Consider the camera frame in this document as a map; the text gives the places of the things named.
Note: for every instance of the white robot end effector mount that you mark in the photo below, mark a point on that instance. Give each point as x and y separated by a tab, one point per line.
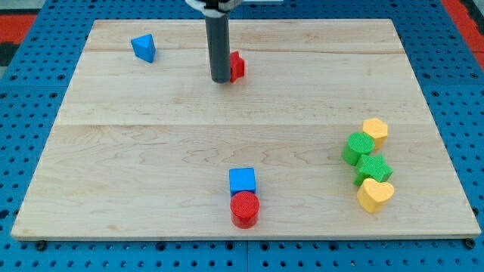
213	8

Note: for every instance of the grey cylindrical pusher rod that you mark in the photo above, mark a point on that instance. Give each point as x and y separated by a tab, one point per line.
218	41

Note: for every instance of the red star block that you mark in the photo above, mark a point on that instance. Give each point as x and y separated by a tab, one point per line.
237	65

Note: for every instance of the wooden board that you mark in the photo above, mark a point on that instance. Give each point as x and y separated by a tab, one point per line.
141	151

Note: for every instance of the green star block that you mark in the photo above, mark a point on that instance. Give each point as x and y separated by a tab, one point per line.
374	167

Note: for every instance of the blue triangle block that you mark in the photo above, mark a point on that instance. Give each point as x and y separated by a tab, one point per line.
144	48

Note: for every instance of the blue cube block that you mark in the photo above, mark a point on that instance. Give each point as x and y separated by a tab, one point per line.
241	179

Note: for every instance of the red cylinder block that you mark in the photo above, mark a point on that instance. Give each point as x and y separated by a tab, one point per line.
244	208

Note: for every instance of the green cylinder block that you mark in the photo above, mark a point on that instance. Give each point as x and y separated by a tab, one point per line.
358	143

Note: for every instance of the yellow hexagon block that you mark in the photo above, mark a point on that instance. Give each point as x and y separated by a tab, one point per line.
377	129

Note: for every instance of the yellow heart block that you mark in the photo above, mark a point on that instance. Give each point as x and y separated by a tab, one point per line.
373	195

